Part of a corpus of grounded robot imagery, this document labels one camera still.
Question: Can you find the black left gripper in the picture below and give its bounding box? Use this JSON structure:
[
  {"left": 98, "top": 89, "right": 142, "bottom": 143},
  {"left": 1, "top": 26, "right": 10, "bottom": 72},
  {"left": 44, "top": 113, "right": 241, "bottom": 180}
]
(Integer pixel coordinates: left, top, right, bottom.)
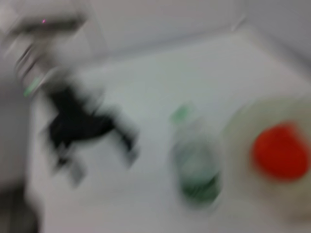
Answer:
[{"left": 40, "top": 83, "right": 142, "bottom": 189}]

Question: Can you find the clear green-label water bottle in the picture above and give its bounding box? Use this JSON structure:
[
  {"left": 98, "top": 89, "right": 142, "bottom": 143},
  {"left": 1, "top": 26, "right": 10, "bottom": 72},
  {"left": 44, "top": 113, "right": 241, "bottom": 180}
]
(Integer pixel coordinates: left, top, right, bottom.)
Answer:
[{"left": 168, "top": 103, "right": 225, "bottom": 208}]

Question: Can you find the orange fruit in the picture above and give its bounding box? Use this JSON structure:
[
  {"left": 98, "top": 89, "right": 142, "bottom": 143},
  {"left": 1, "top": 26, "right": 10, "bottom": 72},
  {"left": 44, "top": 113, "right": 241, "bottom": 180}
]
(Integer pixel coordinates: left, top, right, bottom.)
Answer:
[{"left": 250, "top": 123, "right": 311, "bottom": 182}]

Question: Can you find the clear green glass fruit plate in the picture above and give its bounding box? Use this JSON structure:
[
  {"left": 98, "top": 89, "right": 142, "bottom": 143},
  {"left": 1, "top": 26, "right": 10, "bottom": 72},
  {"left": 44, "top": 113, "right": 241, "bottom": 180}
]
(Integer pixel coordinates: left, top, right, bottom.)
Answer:
[{"left": 222, "top": 97, "right": 311, "bottom": 230}]

